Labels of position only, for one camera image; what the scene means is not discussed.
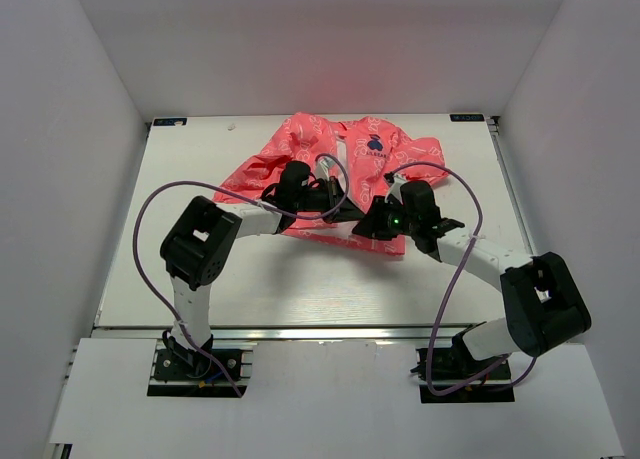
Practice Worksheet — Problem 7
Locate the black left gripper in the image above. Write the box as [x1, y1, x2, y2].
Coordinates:
[293, 176, 364, 224]

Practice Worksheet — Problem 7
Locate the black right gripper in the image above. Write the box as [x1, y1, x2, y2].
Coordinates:
[352, 196, 418, 241]

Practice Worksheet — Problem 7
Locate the pink bear print jacket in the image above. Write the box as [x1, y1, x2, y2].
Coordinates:
[213, 111, 449, 258]

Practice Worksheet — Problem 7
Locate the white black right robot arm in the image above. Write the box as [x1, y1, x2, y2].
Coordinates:
[352, 181, 592, 378]

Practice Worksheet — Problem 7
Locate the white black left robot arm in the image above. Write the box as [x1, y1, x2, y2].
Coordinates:
[160, 154, 364, 378]

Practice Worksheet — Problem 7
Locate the blue corner label sticker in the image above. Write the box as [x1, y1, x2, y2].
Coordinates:
[449, 113, 485, 122]

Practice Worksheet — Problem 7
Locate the blue left corner label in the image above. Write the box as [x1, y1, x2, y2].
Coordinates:
[152, 117, 187, 127]

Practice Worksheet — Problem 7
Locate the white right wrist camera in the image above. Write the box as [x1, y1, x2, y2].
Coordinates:
[384, 172, 407, 202]

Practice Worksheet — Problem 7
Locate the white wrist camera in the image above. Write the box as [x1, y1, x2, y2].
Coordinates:
[384, 172, 407, 202]
[314, 157, 335, 180]

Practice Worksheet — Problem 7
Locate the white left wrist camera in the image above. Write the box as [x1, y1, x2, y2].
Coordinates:
[314, 157, 335, 180]

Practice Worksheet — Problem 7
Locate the aluminium right side rail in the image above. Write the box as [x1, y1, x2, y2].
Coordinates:
[486, 116, 539, 255]

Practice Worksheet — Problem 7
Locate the aluminium rail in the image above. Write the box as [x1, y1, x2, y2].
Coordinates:
[92, 321, 566, 345]
[486, 116, 539, 255]

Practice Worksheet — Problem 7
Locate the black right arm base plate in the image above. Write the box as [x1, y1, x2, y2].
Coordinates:
[410, 346, 515, 405]

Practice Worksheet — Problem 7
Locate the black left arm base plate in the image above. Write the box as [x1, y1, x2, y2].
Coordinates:
[147, 343, 253, 399]

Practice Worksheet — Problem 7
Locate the aluminium front rail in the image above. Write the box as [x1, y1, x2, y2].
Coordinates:
[92, 321, 566, 345]

